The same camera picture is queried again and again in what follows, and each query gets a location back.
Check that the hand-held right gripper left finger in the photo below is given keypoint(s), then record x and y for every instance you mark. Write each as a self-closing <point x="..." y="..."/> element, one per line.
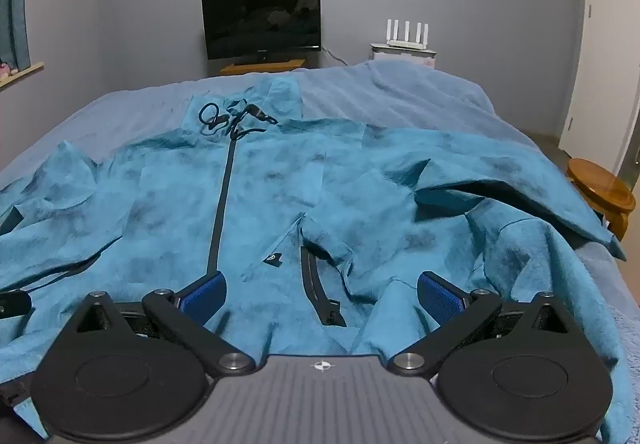
<point x="205" y="296"/>

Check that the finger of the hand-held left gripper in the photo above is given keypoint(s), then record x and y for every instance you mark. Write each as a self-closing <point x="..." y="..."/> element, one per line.
<point x="14" y="305"/>

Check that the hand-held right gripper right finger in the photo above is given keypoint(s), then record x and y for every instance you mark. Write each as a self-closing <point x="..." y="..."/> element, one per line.
<point x="440" y="296"/>

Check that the teal zip jacket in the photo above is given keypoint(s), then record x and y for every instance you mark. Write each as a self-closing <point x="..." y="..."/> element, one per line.
<point x="165" y="204"/>

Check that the round wooden stool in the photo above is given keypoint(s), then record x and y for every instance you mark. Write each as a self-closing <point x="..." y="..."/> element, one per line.
<point x="597" y="184"/>

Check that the light blue bed blanket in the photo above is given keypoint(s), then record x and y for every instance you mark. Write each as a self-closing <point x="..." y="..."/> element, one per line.
<point x="400" y="94"/>

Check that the wooden window sill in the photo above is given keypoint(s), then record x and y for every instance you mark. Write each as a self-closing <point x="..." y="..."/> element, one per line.
<point x="22" y="72"/>

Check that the pink toy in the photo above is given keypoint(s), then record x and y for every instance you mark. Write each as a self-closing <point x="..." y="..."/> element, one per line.
<point x="6" y="69"/>

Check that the wooden monitor stand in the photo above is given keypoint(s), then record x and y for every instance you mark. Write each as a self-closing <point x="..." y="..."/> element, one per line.
<point x="262" y="66"/>

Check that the black flat screen monitor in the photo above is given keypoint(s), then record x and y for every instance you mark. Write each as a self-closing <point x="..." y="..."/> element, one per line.
<point x="260" y="21"/>

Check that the white door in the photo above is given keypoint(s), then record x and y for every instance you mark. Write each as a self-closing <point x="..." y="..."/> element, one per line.
<point x="607" y="49"/>

